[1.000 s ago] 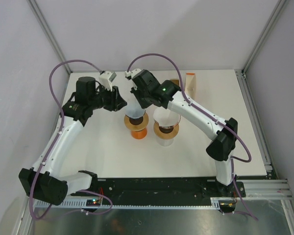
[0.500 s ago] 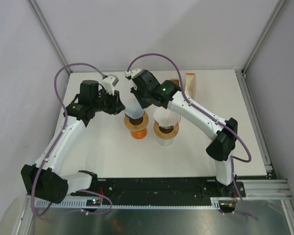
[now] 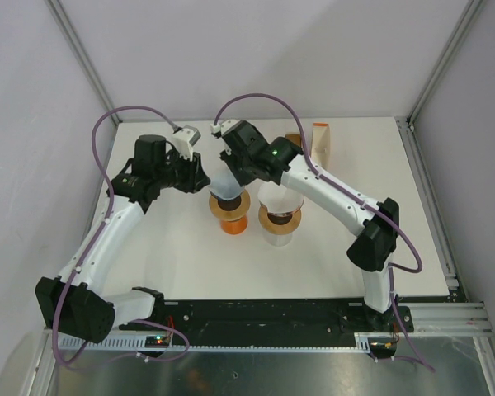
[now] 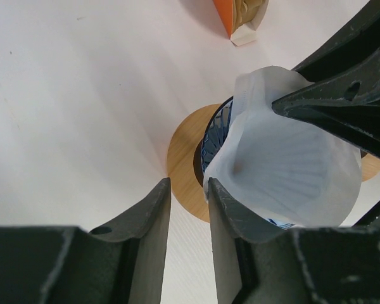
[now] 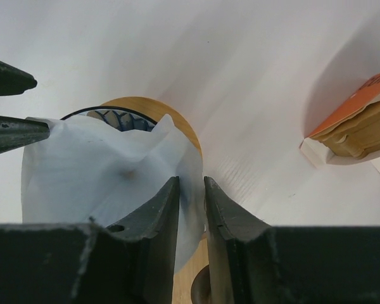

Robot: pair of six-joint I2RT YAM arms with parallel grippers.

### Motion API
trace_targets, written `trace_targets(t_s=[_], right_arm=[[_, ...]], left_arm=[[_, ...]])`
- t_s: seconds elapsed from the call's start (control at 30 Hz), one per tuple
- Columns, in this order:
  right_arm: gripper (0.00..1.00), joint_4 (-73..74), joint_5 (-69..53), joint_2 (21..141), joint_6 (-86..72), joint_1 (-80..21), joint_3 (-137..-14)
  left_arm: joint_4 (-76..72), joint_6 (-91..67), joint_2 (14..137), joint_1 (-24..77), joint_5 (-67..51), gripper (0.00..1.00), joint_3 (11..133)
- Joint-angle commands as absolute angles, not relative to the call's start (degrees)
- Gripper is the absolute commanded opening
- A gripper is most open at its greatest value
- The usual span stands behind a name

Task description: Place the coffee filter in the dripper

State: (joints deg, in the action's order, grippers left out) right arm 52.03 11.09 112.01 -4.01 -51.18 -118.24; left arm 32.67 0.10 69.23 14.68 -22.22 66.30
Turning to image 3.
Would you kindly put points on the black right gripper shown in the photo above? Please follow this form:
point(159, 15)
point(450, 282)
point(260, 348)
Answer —
point(230, 159)

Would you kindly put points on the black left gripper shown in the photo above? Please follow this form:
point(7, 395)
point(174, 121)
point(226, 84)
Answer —
point(196, 178)

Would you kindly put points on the white paper coffee filter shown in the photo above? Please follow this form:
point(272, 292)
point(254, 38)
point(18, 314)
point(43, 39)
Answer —
point(278, 199)

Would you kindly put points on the orange glass carafe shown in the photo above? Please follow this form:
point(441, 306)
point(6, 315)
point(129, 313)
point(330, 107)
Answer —
point(235, 227)

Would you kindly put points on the clear glass carafe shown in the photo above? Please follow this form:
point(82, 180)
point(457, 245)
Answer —
point(277, 240)

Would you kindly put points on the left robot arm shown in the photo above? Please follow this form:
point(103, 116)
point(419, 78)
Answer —
point(72, 302)

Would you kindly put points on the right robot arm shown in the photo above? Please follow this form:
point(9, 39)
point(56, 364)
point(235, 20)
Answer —
point(374, 229)

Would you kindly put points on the orange box of white filters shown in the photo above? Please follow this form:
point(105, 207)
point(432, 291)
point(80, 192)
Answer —
point(320, 148)

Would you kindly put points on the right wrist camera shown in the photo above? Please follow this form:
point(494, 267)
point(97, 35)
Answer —
point(217, 130)

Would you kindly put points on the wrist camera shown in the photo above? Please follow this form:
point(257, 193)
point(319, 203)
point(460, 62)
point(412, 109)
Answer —
point(217, 130)
point(184, 141)

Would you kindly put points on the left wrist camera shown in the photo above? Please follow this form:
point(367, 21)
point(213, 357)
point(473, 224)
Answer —
point(184, 141)

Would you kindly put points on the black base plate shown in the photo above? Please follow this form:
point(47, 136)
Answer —
point(276, 321)

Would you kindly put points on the grey cable duct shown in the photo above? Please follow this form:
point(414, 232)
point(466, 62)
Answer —
point(157, 342)

